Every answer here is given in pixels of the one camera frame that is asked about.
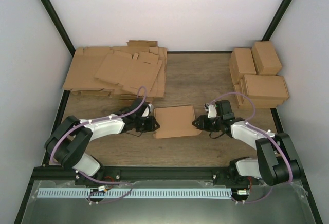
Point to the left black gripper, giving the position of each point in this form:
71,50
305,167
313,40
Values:
151,125

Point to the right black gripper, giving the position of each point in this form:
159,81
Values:
202,123

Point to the cardboard box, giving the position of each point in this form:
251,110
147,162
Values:
175,122

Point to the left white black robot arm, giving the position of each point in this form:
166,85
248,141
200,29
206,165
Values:
68,143

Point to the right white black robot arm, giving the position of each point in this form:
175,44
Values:
277,159

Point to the folded box front bottom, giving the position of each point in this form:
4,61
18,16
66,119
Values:
243,103

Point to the folded box front top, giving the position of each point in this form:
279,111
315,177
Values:
264,87

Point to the folded box back middle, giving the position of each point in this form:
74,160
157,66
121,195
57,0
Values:
241,63

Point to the folded box back right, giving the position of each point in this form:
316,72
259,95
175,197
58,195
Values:
265,58

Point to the stack of flat cardboard sheets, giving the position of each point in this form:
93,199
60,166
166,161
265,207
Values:
118,70

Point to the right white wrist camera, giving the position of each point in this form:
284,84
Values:
210,110

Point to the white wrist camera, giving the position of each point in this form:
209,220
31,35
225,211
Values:
147,109
210,110

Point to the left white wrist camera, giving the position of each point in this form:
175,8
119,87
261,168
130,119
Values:
147,109

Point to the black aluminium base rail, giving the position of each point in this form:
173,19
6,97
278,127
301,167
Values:
217,175

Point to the light blue slotted cable duct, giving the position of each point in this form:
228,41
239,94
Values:
205,193

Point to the right black frame post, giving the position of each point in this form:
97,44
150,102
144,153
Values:
276,19

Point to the black frame post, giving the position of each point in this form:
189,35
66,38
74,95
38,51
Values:
276,19
58,25

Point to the left black frame post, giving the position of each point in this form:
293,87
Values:
58,25

